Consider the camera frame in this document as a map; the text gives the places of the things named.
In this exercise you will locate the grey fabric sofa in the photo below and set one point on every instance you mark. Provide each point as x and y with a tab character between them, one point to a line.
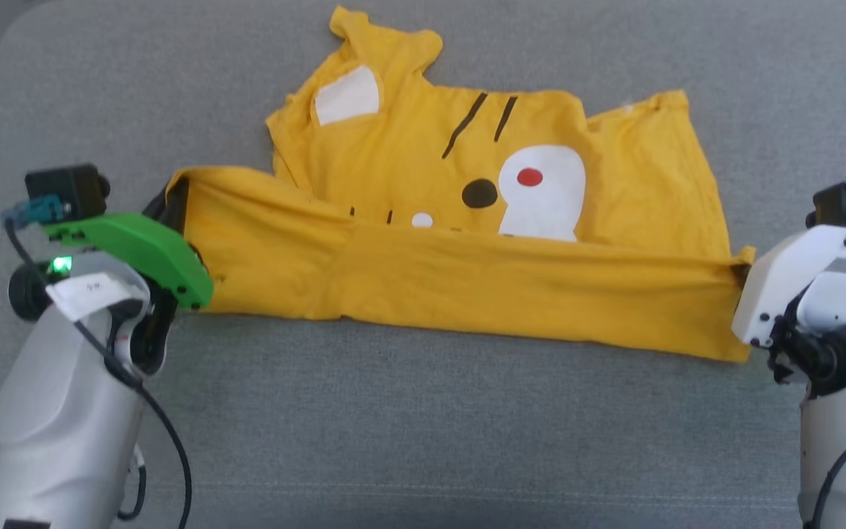
423	441

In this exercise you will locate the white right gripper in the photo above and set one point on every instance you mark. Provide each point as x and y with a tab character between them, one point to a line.
790	283

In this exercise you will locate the yellow cartoon print t-shirt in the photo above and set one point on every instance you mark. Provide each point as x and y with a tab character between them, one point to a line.
467	286

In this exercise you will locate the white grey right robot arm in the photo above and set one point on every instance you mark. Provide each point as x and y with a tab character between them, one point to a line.
845	382

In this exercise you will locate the white paper label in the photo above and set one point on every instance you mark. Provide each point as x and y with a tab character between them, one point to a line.
96	292

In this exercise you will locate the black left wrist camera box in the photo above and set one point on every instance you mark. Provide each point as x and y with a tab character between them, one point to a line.
67	189

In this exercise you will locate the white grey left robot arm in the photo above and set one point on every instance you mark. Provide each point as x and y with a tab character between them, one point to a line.
63	411

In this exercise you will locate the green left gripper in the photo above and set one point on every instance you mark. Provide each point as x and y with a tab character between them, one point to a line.
147	253

